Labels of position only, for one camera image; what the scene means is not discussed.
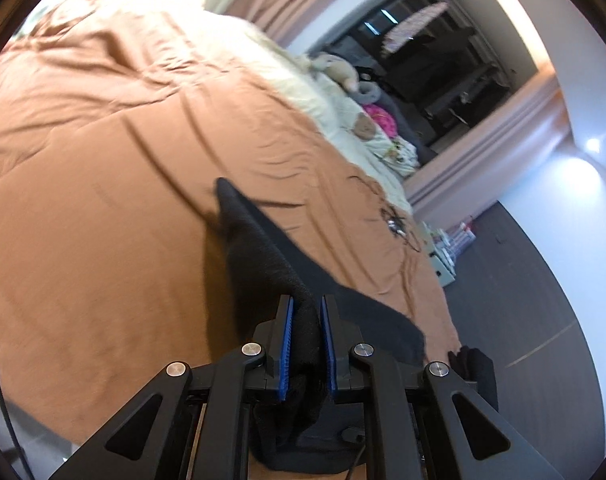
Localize white patterned cloth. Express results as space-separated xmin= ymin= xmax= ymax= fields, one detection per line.
xmin=378 ymin=137 xmax=419 ymax=177

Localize hanging dark garments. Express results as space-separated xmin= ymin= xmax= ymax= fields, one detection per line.
xmin=428 ymin=60 xmax=509 ymax=126

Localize tangled black cables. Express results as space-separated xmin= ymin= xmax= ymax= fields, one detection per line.
xmin=353 ymin=175 xmax=424 ymax=253

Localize orange blanket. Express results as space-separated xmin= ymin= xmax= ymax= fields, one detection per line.
xmin=0 ymin=0 xmax=459 ymax=446

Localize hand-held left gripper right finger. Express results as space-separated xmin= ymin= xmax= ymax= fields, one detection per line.
xmin=319 ymin=294 xmax=566 ymax=480

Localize cream duvet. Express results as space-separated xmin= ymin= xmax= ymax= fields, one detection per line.
xmin=123 ymin=0 xmax=414 ymax=211

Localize white nightstand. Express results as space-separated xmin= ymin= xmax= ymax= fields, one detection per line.
xmin=423 ymin=220 xmax=459 ymax=288

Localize bear print pillow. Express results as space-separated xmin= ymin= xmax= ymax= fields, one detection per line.
xmin=328 ymin=95 xmax=385 ymax=156

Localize dark grey pillow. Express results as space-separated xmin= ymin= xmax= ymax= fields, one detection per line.
xmin=383 ymin=95 xmax=439 ymax=161

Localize hanging floral shirt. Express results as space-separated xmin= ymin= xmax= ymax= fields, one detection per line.
xmin=383 ymin=2 xmax=449 ymax=53

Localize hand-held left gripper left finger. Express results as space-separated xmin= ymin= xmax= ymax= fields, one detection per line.
xmin=48 ymin=294 xmax=296 ymax=480

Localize black pants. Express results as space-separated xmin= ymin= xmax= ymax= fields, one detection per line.
xmin=203 ymin=176 xmax=426 ymax=476

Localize white wire rack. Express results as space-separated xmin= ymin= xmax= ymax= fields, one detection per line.
xmin=448 ymin=217 xmax=476 ymax=261

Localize pink cloth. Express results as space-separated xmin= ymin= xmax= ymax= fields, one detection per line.
xmin=363 ymin=105 xmax=399 ymax=139

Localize beige plush toy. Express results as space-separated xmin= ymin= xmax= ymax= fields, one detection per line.
xmin=310 ymin=52 xmax=360 ymax=92

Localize hanging black coat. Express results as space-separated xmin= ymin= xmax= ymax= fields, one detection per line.
xmin=388 ymin=25 xmax=484 ymax=102

